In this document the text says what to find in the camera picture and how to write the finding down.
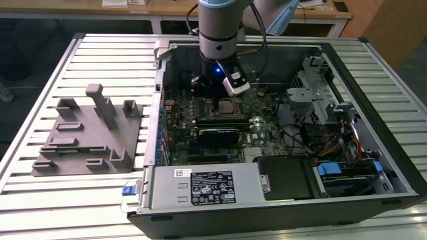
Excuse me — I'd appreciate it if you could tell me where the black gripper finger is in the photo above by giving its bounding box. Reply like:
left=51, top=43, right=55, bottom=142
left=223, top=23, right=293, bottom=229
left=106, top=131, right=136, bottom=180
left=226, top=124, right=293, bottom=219
left=211, top=98, right=223, bottom=118

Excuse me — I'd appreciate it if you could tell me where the CPU socket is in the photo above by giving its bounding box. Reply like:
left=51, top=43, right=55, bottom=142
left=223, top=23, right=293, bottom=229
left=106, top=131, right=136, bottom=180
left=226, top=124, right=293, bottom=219
left=208, top=97, right=245, bottom=120

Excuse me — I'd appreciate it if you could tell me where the black RAM slot bank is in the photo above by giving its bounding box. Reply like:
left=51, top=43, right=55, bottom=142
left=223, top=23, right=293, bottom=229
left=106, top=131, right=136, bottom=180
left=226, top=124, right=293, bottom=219
left=195, top=118, right=253, bottom=131

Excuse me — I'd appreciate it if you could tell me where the black graphics card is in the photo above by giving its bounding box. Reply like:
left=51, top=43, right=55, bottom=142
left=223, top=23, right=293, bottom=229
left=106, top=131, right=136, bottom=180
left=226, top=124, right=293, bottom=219
left=196, top=127, right=241, bottom=147

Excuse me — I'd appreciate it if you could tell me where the silver chipset heatsink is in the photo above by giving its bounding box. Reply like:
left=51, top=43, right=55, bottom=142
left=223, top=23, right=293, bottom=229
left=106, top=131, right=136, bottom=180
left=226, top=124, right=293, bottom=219
left=243, top=147, right=265, bottom=163

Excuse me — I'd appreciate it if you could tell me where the green motherboard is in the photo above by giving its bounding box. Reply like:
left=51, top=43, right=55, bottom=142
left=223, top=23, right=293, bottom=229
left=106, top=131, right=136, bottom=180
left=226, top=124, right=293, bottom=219
left=163, top=86, right=291, bottom=167

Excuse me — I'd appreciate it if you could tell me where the metal disk bay cage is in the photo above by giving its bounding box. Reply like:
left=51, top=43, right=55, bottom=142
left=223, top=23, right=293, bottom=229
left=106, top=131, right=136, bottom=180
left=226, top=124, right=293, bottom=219
left=286, top=56, right=338, bottom=126

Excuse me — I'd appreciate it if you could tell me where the silver power supply unit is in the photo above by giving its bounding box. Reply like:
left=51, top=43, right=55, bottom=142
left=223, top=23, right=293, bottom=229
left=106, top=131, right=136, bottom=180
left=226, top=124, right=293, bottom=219
left=139, top=163, right=271, bottom=213

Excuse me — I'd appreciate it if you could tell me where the grey parts rack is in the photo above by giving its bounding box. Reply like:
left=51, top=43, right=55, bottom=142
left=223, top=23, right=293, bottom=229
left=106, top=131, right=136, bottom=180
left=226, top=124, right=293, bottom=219
left=30, top=83, right=144, bottom=177

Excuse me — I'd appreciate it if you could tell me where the hard disk in blue carrier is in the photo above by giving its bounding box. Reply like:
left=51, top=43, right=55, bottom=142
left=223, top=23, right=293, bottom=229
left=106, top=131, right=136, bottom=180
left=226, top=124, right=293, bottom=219
left=315, top=161, right=383, bottom=197

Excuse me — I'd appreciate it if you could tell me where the wooden desk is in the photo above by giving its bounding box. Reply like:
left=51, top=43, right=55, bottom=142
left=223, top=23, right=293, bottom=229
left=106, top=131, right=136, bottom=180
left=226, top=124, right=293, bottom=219
left=0, top=0, right=355, bottom=38

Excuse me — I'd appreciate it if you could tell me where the black PC case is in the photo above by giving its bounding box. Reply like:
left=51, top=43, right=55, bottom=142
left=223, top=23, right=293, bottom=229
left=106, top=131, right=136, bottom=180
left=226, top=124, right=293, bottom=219
left=126, top=37, right=427, bottom=238

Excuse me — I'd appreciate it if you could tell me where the small black device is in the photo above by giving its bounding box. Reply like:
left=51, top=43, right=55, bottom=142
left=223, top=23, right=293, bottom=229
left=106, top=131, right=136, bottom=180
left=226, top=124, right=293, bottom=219
left=333, top=1, right=350, bottom=13

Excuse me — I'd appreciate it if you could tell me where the wooden cabinet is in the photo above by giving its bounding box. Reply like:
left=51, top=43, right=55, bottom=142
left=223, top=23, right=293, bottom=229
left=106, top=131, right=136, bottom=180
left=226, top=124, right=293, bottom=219
left=339, top=0, right=427, bottom=68

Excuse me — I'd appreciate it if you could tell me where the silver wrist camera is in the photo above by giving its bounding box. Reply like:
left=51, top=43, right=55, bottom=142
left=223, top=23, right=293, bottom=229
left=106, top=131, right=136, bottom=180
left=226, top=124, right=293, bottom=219
left=222, top=66, right=251, bottom=97

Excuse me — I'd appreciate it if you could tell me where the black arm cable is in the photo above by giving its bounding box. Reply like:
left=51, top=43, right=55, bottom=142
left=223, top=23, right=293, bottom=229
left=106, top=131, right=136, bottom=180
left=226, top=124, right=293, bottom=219
left=246, top=0, right=270, bottom=78

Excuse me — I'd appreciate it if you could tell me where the coloured power wire bundle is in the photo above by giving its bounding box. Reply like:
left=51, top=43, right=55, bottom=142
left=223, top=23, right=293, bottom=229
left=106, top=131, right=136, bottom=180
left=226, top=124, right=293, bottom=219
left=319, top=132, right=365, bottom=161

